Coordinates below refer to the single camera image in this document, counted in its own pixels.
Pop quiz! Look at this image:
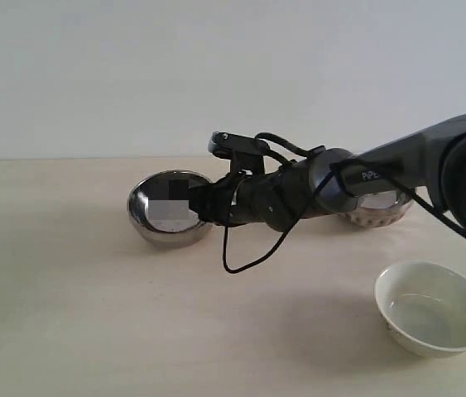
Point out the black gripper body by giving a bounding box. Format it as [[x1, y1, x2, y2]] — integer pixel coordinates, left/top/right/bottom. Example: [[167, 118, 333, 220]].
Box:
[[211, 171, 295, 228]]

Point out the plain stainless steel bowl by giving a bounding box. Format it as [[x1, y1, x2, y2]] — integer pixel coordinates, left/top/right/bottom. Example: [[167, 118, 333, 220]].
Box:
[[127, 170, 213, 249]]

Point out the ribbed stainless steel bowl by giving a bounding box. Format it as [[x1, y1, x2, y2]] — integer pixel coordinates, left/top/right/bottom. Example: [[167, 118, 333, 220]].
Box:
[[339, 190, 414, 228]]

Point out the white ceramic bowl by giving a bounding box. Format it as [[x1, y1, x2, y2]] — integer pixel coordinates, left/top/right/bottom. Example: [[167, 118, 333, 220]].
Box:
[[373, 261, 466, 358]]

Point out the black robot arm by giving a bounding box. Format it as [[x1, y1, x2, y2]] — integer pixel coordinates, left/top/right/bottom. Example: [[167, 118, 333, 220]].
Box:
[[189, 113, 466, 239]]

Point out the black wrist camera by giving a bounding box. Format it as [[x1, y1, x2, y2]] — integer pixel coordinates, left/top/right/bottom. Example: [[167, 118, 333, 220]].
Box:
[[208, 132, 270, 175]]

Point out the black camera cable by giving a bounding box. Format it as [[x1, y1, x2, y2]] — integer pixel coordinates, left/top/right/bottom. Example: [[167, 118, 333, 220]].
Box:
[[222, 132, 466, 274]]

